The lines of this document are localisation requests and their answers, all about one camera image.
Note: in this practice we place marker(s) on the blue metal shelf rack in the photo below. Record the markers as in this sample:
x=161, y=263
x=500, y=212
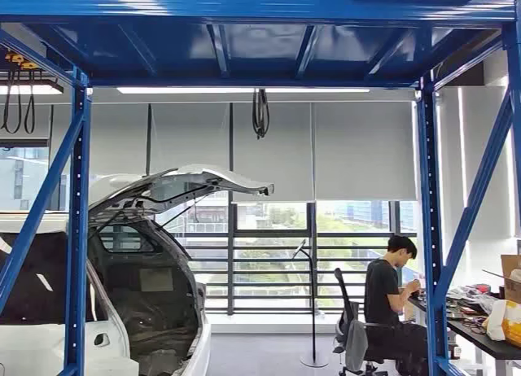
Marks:
x=244, y=7

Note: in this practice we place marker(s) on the grey roller blind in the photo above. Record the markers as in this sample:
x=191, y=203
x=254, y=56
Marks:
x=285, y=147
x=41, y=120
x=366, y=147
x=118, y=136
x=187, y=136

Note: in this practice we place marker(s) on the white car tailgate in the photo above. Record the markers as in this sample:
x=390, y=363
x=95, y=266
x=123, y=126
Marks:
x=211, y=177

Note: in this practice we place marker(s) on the long ceiling light bar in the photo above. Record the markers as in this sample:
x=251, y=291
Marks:
x=24, y=89
x=183, y=90

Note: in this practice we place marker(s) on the black floor stand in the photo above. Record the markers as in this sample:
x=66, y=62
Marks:
x=313, y=319

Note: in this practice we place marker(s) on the black office chair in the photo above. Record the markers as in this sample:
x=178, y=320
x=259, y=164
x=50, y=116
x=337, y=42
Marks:
x=343, y=292

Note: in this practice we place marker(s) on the person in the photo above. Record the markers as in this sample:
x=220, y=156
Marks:
x=380, y=292

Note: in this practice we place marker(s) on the grey jacket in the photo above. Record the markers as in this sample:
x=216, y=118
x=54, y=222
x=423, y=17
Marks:
x=356, y=346

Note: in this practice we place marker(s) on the white plastic bag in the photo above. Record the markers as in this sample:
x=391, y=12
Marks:
x=496, y=322

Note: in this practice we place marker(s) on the black desk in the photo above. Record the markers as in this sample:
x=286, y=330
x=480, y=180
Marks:
x=488, y=345

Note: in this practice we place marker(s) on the cardboard box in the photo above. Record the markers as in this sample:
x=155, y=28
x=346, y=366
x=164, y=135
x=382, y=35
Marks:
x=513, y=287

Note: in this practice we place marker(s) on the white car body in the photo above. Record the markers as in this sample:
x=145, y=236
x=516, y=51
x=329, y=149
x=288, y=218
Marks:
x=24, y=352

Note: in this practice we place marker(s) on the yellow bag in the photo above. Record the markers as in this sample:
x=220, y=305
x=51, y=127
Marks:
x=513, y=327

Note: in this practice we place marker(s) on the dark window frame with railing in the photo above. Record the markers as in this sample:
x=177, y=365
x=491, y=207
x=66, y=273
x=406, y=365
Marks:
x=230, y=255

